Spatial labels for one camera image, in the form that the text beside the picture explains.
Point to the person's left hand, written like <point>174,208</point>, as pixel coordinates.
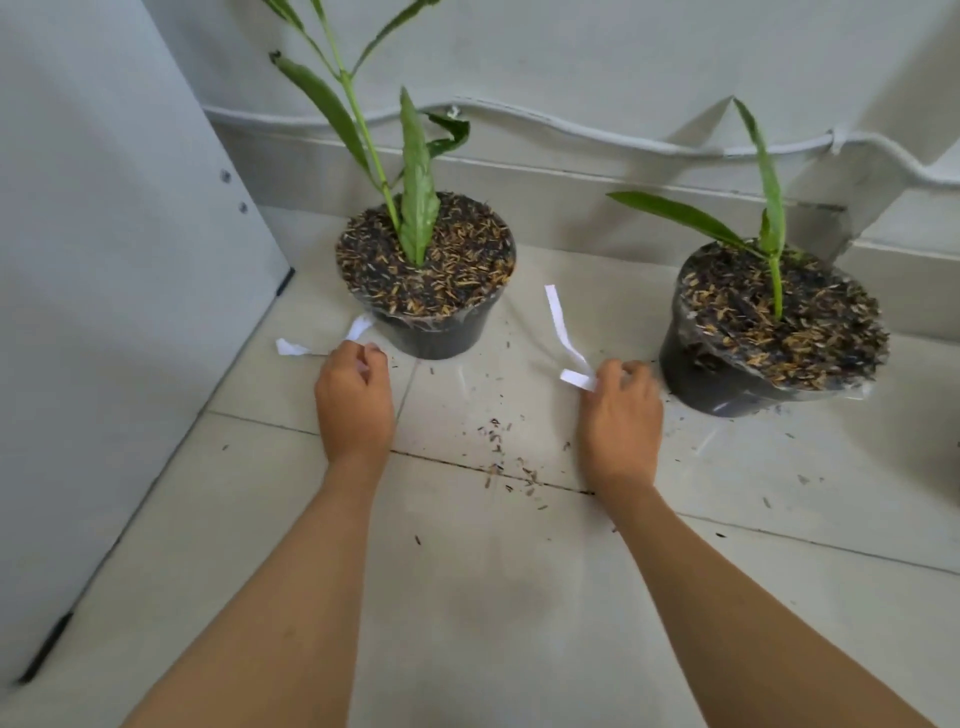
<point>356,405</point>

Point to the black potted plant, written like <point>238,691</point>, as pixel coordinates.
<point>697,382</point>
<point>435,337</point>

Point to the person's left forearm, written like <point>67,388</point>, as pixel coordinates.
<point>285,600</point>

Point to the person's right hand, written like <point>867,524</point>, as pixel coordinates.
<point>622,427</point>

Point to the grey tiled floor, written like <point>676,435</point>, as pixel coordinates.
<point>487,600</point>

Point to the white cabinet side panel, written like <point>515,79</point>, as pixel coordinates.
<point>97,300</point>

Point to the person's right forearm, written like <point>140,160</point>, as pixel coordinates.
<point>735,622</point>

